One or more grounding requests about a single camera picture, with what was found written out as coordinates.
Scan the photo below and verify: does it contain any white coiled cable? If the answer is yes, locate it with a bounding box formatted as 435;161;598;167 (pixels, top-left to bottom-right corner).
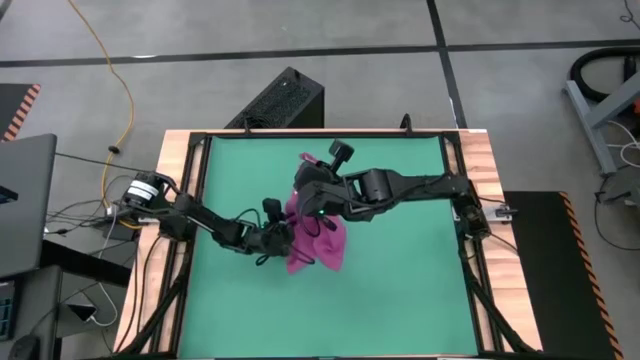
606;119;640;169

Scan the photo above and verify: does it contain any green table mat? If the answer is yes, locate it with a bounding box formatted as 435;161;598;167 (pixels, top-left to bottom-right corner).
178;135;480;357

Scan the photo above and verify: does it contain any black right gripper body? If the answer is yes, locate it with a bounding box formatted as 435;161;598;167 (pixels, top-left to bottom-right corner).
292;161;359;219

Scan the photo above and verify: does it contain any small black hazard-striped floor mat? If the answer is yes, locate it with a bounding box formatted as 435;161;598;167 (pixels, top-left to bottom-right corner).
0;83;42;144

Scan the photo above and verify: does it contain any short curled black cable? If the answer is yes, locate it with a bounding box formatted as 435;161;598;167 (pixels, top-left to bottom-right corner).
619;0;640;24

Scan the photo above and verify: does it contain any pink towel with white label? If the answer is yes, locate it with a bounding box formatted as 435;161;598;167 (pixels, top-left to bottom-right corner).
284;152;349;275

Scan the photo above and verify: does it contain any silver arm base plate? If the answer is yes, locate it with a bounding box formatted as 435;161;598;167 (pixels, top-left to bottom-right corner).
452;203;519;222

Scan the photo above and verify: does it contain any black computer mouse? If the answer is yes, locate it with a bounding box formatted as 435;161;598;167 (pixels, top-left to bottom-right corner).
7;334;41;360

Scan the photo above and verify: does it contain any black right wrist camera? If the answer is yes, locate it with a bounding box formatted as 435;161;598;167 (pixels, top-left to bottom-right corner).
327;139;356;172

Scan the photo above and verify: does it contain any long looping black cable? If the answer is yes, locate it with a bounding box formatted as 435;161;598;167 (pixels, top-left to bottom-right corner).
593;174;640;252

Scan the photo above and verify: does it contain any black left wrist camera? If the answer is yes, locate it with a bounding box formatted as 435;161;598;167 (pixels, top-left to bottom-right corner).
262;198;287;224

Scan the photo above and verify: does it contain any black smartphone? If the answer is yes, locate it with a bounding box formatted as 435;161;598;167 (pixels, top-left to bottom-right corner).
67;303;98;324

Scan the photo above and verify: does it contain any thin straight black cable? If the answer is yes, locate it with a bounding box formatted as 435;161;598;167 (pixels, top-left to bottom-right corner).
54;151;151;175

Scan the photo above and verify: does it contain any black computer tower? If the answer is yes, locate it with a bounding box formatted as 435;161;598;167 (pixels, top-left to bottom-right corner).
224;66;325;130

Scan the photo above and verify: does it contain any keyboard with blue keys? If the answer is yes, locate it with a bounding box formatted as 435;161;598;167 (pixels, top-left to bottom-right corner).
0;279;19;344

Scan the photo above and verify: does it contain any white charging cable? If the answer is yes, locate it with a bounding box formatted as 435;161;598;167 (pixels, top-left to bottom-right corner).
85;279;119;329

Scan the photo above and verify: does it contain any yellow cable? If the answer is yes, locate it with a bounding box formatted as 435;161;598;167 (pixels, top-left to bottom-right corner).
67;0;137;231

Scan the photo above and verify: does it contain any large black hazard-striped floor mat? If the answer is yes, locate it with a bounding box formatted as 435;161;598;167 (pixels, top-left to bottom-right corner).
502;190;625;360

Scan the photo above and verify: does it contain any grey metal stand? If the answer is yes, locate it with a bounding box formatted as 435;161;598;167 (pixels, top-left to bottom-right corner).
563;69;640;176

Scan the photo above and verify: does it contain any grey laptop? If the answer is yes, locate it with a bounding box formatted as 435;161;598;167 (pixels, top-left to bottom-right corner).
0;133;58;279

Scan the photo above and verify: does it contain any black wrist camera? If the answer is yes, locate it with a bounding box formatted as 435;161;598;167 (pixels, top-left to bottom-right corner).
262;198;287;224
327;139;356;172

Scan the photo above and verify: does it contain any black aluminium table frame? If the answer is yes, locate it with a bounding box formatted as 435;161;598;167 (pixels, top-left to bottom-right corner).
119;130;539;360

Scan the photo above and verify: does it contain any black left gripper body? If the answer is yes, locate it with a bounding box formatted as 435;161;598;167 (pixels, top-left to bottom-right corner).
247;221;297;259

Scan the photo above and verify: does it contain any black hose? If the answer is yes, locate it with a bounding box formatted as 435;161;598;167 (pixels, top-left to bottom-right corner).
569;46;640;104

